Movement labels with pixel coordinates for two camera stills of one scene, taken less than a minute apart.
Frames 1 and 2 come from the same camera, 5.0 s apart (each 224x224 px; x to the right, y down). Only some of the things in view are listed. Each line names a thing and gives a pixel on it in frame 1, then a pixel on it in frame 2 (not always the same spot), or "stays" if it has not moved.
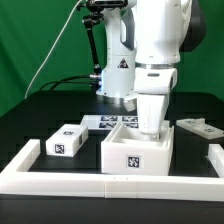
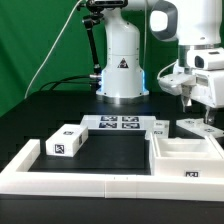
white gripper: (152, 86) → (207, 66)
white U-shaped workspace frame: (17, 178) stays
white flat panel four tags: (107, 121) stays
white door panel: (200, 127) stays
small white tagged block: (66, 140) stays
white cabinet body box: (128, 151) → (197, 157)
